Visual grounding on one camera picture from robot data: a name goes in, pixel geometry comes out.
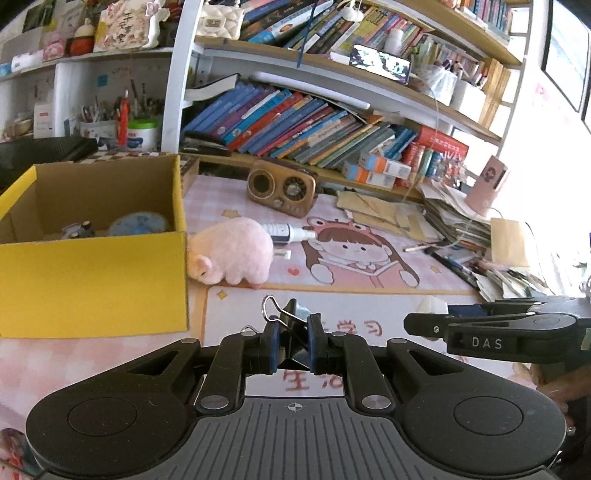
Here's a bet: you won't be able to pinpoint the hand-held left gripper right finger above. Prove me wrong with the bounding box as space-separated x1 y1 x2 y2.
308 314 462 412

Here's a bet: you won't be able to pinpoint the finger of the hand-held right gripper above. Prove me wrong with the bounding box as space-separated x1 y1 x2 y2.
404 313 579 340
446 298 555 316

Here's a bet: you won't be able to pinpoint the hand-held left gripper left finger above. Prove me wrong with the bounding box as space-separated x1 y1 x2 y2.
127 322 281 416

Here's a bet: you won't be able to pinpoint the black binder clip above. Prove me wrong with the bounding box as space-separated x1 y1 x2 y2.
261 295 320 370

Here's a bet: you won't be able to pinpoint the yellow cardboard box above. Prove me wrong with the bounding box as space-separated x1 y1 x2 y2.
0 154 190 340

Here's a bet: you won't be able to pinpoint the desktop with pink checked cloth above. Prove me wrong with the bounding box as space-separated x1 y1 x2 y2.
0 173 555 480

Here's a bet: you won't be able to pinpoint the person's right hand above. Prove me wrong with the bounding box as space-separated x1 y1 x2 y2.
510 364 575 411

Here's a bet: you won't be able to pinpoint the white desk mat orange border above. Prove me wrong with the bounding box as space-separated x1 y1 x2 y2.
203 286 485 398

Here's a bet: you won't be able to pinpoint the black pen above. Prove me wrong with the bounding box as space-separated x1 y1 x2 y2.
425 247 478 289

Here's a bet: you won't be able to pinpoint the brown paper bag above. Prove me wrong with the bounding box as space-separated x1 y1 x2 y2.
490 218 539 268

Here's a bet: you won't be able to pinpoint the pink cartoon girl desk mat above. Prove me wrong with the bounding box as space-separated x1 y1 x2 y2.
185 175 476 296

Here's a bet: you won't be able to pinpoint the stack of papers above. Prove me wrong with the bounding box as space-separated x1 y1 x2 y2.
422 182 555 301

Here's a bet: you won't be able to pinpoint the pink plush toy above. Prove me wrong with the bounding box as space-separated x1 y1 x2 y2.
187 218 275 289

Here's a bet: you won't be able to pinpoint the white glue bottle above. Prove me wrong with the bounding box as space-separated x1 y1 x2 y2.
261 223 319 244

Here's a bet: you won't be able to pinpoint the pink cylindrical cup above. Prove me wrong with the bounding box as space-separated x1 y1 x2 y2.
464 154 511 217

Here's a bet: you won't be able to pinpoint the brown envelopes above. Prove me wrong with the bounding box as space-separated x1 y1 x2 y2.
336 190 439 241

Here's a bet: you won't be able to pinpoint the wooden retro radio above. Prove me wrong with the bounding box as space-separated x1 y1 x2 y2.
247 159 318 219

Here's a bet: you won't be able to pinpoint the orange white box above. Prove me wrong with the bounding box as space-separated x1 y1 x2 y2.
342 162 397 190
358 151 411 178

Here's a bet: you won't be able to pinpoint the red book set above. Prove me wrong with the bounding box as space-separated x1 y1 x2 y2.
402 127 469 178

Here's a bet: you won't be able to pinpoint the blue round fluffy pad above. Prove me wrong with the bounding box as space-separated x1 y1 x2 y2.
109 211 169 236

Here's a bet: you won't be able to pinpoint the white storage box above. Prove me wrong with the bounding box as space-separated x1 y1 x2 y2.
450 80 488 123

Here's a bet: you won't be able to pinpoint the long row of leaning books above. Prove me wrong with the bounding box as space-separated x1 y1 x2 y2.
182 83 419 169

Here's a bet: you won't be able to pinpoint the white pen container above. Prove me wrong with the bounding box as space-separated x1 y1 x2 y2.
411 65 458 107

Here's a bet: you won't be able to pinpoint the white jar green lid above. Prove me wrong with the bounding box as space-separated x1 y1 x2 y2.
127 119 161 151

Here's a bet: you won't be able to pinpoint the white paperback book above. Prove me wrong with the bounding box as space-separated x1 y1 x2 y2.
185 74 241 102

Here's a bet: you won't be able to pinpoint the red glue bottle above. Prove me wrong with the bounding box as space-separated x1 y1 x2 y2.
117 90 130 146

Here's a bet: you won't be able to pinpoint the smartphone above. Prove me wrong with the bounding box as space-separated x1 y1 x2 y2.
349 44 411 84

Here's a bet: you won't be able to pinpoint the wooden bookshelf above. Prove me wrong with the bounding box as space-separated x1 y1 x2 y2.
161 0 532 204

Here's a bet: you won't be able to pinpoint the pen holder with pens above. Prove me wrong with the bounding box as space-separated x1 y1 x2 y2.
79 99 118 139

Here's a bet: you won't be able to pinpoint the row of upright books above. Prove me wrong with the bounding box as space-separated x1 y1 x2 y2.
457 0 513 21

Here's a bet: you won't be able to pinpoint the black piano keyboard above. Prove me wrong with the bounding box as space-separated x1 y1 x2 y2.
0 136 99 183

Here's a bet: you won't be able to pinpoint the row of stacked colourful books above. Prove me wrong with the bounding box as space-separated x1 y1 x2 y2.
240 0 426 54

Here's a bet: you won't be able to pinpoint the white box red label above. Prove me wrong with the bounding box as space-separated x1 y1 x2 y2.
33 102 56 138

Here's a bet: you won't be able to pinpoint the white quilted pearl bag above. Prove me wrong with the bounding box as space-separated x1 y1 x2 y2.
198 2 245 40

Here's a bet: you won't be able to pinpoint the white shelf unit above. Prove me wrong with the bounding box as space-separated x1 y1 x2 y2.
0 46 185 153

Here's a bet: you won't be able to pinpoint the pink floral ceramic ornament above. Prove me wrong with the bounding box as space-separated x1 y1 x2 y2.
93 0 160 52

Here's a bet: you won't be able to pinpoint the red doll figure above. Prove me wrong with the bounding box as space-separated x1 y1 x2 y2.
69 18 96 55

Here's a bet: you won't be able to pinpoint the pink toy figure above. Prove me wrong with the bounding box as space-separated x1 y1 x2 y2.
44 32 68 61

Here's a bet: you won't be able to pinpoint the white packet red print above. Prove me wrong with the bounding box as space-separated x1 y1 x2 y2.
11 53 44 73

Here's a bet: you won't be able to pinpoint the black framed wall picture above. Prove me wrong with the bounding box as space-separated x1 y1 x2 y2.
542 0 591 114

